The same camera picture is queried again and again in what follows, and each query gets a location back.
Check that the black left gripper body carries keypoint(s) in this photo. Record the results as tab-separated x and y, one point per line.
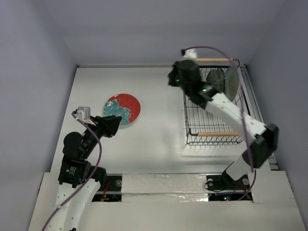
102	127

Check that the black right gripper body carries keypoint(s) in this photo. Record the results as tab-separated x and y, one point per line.
173	75

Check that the green plate with bird pattern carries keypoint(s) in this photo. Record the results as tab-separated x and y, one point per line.
213	78

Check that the red plate with teal flower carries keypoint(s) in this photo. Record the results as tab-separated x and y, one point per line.
124	105

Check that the pale blue plain plate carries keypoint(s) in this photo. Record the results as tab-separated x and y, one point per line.
232	82

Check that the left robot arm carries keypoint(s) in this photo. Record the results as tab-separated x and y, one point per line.
78	179

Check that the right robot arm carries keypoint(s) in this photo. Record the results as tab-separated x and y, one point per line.
261	139

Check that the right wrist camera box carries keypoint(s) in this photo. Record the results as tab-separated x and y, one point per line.
189	54

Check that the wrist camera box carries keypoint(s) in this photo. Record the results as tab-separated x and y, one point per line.
189	54
83	114

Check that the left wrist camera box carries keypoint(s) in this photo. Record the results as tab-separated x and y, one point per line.
83	114

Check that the black wire dish rack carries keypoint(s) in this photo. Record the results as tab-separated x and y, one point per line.
199	121

